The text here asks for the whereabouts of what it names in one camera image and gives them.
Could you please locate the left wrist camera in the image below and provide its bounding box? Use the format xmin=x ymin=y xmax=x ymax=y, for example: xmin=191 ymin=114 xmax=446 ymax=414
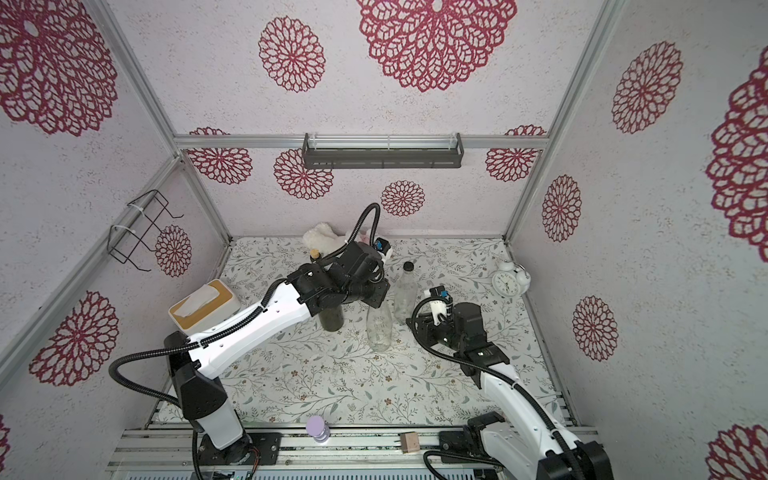
xmin=373 ymin=237 xmax=393 ymax=263

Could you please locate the white plush toy pink scarf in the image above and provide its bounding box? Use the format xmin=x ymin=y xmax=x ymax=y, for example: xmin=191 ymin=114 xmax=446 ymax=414
xmin=302 ymin=223 xmax=352 ymax=260

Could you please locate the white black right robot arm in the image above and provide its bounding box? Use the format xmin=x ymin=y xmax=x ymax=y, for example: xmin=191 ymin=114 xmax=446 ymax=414
xmin=406 ymin=296 xmax=614 ymax=479

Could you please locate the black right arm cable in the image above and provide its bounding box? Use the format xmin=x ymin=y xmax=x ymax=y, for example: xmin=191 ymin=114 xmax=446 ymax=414
xmin=410 ymin=296 xmax=577 ymax=480

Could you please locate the white tissue sheet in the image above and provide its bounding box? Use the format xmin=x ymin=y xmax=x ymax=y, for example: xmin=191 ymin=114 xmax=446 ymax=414
xmin=173 ymin=284 xmax=219 ymax=317

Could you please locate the black wire wall rack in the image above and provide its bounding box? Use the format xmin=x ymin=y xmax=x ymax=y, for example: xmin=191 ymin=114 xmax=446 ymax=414
xmin=106 ymin=189 xmax=184 ymax=273

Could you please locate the white alarm clock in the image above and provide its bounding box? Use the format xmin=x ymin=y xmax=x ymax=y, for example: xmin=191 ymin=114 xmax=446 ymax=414
xmin=491 ymin=261 xmax=532 ymax=298

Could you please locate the clear tall glass bottle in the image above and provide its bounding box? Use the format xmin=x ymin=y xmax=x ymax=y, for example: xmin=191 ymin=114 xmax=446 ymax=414
xmin=366 ymin=301 xmax=393 ymax=353

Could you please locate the purple small cup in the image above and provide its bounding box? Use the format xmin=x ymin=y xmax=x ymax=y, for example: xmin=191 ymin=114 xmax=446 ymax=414
xmin=306 ymin=415 xmax=331 ymax=443

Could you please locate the black wall shelf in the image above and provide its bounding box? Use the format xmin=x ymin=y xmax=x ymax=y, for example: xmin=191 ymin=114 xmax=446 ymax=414
xmin=301 ymin=133 xmax=465 ymax=170

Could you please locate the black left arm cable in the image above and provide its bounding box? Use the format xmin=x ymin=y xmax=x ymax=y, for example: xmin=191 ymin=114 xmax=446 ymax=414
xmin=108 ymin=202 xmax=385 ymax=415

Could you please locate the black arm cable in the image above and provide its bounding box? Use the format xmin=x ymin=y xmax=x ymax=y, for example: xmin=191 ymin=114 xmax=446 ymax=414
xmin=108 ymin=202 xmax=385 ymax=415
xmin=410 ymin=296 xmax=577 ymax=480

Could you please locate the small wooden block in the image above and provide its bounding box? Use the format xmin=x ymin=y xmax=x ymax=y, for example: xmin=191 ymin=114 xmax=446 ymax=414
xmin=399 ymin=431 xmax=421 ymax=454

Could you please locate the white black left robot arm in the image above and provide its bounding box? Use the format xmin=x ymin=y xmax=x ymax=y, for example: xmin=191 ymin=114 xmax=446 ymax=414
xmin=165 ymin=237 xmax=392 ymax=451

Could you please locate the clear plastic bottle blue label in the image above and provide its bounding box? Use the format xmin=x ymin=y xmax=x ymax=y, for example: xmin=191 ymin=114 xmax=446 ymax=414
xmin=393 ymin=266 xmax=419 ymax=325

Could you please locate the dark green wine bottle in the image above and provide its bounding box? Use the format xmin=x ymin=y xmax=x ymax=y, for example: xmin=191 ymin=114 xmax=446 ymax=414
xmin=308 ymin=249 xmax=346 ymax=332

